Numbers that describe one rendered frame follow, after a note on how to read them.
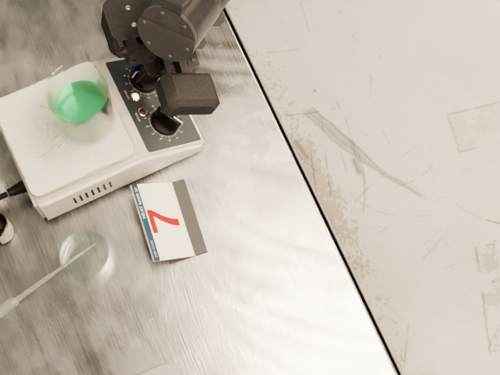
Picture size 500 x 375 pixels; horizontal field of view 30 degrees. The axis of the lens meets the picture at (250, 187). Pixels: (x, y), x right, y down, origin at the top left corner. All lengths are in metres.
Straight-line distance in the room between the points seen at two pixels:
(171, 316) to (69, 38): 0.36
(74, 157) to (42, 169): 0.04
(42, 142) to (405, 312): 0.44
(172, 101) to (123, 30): 0.08
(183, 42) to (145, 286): 0.32
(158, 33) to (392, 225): 0.38
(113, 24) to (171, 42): 0.10
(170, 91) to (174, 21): 0.12
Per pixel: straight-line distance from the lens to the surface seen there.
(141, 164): 1.02
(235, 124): 1.10
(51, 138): 1.01
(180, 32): 0.84
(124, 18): 0.94
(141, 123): 1.03
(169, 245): 1.03
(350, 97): 1.12
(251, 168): 1.08
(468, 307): 1.08
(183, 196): 1.07
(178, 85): 0.94
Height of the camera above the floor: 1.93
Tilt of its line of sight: 74 degrees down
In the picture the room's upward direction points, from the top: 7 degrees clockwise
